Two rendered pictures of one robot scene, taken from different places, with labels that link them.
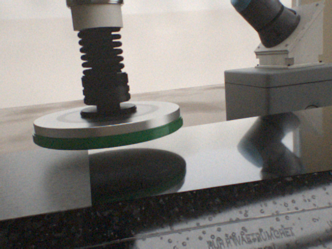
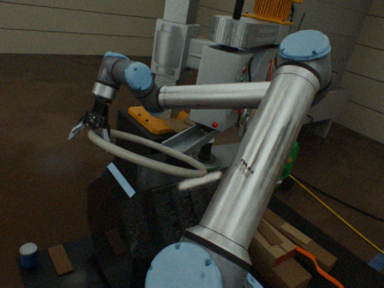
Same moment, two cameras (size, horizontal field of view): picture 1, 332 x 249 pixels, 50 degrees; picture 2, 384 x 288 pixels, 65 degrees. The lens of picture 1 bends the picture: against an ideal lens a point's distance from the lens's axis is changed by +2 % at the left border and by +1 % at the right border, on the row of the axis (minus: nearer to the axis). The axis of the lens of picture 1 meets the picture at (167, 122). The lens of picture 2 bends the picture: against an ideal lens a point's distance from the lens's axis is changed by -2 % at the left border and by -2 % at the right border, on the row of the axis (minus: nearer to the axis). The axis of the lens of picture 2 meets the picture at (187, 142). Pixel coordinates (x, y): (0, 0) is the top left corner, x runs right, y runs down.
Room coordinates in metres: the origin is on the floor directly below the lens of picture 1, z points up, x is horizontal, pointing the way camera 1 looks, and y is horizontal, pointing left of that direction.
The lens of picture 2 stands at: (1.95, -0.78, 1.77)
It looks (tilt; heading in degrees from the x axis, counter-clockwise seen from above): 26 degrees down; 153
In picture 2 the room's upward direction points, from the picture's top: 11 degrees clockwise
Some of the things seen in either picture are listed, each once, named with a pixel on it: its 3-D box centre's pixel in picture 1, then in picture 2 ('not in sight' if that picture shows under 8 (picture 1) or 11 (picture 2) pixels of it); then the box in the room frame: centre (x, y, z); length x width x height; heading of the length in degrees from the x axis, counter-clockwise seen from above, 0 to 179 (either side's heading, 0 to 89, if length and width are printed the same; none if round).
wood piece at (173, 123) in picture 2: not in sight; (177, 125); (-0.09, 0.15, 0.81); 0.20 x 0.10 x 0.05; 23
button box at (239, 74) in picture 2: not in sight; (236, 89); (0.66, 0.10, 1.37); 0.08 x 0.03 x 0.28; 129
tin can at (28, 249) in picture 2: not in sight; (29, 255); (0.35, -0.94, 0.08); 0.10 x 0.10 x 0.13
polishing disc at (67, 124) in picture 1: (109, 116); (203, 158); (0.52, 0.09, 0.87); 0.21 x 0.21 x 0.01
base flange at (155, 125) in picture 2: not in sight; (164, 117); (-0.35, 0.13, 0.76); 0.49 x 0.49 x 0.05; 15
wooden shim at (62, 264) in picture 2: not in sight; (60, 259); (0.37, -0.75, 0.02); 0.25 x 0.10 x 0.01; 15
